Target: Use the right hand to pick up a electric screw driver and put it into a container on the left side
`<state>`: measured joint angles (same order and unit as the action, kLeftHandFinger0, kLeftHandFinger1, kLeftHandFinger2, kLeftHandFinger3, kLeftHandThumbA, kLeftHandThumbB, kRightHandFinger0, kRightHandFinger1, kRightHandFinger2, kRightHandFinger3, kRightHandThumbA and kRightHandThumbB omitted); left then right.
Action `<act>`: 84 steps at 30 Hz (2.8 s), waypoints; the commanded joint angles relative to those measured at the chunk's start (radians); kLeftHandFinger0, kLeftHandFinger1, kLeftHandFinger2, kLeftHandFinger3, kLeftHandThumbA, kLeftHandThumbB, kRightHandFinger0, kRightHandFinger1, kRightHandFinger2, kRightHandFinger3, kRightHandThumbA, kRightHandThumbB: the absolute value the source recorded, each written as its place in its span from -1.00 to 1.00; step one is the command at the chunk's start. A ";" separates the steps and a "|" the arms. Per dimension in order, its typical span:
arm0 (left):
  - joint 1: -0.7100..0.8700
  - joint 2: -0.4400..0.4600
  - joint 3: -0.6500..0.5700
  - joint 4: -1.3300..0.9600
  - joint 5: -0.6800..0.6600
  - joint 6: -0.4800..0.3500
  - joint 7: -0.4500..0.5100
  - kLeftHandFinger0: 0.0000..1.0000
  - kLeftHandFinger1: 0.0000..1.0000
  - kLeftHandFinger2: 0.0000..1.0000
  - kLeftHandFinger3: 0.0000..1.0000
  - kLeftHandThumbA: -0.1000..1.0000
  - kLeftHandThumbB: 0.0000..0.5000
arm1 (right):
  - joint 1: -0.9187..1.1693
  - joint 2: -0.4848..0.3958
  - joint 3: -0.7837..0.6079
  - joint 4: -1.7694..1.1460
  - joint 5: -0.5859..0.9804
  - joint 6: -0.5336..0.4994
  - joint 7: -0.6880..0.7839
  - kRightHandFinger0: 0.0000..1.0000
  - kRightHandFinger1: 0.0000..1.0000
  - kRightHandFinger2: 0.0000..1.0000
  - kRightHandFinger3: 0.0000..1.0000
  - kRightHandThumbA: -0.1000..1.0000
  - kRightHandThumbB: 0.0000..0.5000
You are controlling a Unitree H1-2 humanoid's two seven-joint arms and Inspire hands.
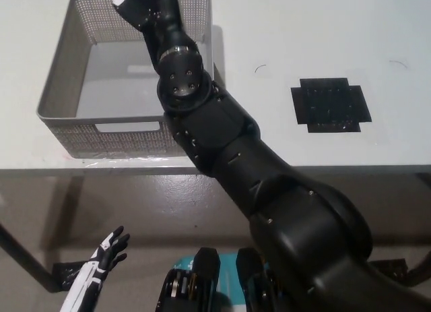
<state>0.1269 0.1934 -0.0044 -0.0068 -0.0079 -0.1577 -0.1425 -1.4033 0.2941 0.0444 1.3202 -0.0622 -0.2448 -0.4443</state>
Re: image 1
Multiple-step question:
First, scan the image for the black teal robot body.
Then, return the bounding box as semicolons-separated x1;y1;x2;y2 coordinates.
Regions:
154;246;282;312

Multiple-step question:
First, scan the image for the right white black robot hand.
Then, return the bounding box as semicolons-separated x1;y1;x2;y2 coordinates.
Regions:
112;0;162;35

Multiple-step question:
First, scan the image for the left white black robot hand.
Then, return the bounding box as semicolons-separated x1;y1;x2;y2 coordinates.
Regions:
84;225;131;283

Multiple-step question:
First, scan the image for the grey perforated plastic basket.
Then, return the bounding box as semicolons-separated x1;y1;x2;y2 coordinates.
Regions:
36;0;216;159

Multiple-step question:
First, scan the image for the clear tape strip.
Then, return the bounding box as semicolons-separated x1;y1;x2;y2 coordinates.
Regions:
67;152;191;168

